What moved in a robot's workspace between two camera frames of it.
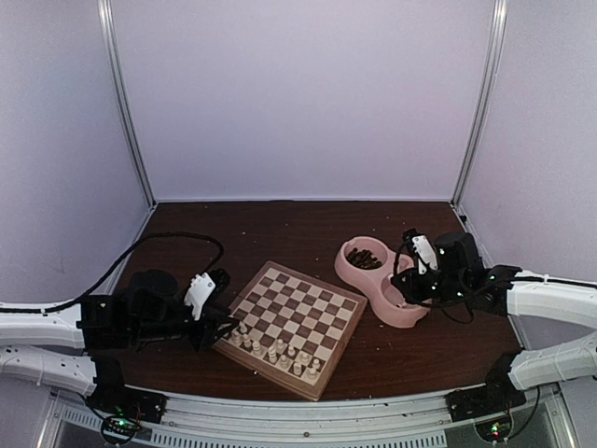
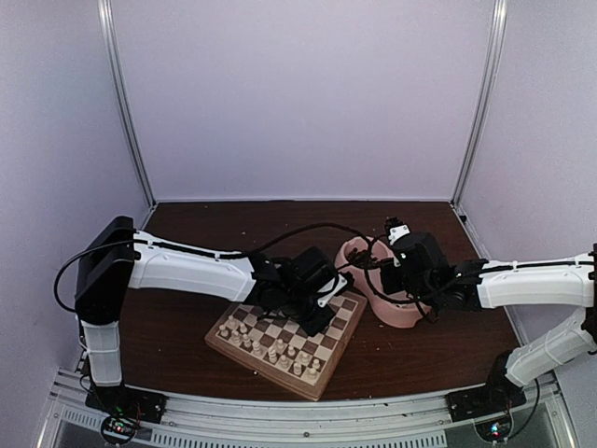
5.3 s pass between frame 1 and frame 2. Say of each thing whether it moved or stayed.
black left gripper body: moved
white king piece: stayed
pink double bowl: stayed
